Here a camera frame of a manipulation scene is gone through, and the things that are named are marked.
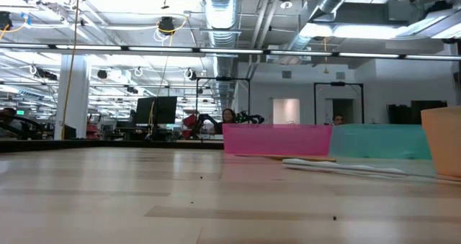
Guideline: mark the orange plastic bin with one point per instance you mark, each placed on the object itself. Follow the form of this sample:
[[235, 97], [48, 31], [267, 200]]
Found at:
[[444, 143]]

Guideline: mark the black monitor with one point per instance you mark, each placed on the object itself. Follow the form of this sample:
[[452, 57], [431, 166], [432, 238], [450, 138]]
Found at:
[[162, 109]]

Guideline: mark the black ceiling camera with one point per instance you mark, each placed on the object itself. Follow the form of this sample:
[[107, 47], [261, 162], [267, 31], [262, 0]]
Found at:
[[5, 20], [166, 24]]

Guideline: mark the black aluminium table frame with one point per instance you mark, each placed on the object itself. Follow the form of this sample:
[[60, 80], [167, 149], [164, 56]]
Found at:
[[108, 145]]

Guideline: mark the grey ceiling air unit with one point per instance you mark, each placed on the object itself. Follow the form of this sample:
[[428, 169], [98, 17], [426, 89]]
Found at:
[[371, 13]]

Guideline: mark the pink plastic bin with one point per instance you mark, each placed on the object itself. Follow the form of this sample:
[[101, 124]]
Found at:
[[277, 139]]

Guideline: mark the black frame stand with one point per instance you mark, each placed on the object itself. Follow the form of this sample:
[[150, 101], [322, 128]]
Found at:
[[338, 83]]

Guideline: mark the red black background machine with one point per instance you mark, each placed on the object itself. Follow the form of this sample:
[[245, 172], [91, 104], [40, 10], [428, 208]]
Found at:
[[191, 123]]

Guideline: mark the silver smooth air duct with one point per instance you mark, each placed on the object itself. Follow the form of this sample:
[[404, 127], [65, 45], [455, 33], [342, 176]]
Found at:
[[338, 3]]

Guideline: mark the person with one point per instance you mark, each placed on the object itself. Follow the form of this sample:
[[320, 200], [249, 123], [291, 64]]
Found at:
[[338, 120], [9, 116], [228, 117]]

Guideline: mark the black cabinet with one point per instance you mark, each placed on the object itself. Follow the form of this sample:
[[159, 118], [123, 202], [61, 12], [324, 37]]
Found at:
[[428, 112]]

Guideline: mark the background black robot arm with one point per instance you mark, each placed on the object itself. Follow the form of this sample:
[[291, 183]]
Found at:
[[252, 118]]

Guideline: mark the silver ribbed air duct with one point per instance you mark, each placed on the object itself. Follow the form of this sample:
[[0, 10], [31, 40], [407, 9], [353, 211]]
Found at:
[[221, 6]]

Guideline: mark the teal plastic bin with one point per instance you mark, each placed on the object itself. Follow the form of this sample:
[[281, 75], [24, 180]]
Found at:
[[378, 141]]

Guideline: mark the white pillar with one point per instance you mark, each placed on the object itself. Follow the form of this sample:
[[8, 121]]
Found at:
[[75, 93]]

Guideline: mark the green exit sign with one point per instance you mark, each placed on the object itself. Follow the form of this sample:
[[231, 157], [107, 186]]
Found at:
[[20, 112]]

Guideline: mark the long light bar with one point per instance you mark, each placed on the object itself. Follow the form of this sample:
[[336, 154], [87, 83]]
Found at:
[[230, 51]]

